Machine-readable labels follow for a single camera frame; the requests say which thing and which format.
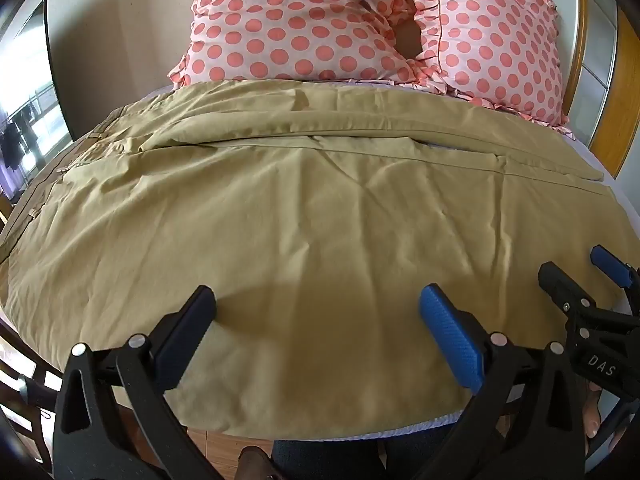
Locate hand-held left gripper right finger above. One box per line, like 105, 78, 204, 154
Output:
419, 284, 586, 480

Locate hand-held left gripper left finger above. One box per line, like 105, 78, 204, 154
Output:
52, 285, 217, 480

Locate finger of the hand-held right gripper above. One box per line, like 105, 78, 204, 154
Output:
539, 261, 598, 321
590, 244, 640, 306

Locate khaki pants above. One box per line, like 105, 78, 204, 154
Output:
0, 79, 637, 435

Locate person's right hand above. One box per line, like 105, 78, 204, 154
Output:
582, 382, 618, 438

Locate brown shoe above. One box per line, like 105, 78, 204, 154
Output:
237, 450, 277, 480

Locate dark wooden chair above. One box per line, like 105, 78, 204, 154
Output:
0, 310, 66, 466

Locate wooden headboard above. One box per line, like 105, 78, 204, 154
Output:
545, 0, 640, 181

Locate clothes drying rack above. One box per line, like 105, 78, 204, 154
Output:
0, 100, 43, 181

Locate pink polka dot pillow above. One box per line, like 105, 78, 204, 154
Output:
167, 0, 421, 87
395, 0, 571, 133

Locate window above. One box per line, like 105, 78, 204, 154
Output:
0, 0, 77, 201

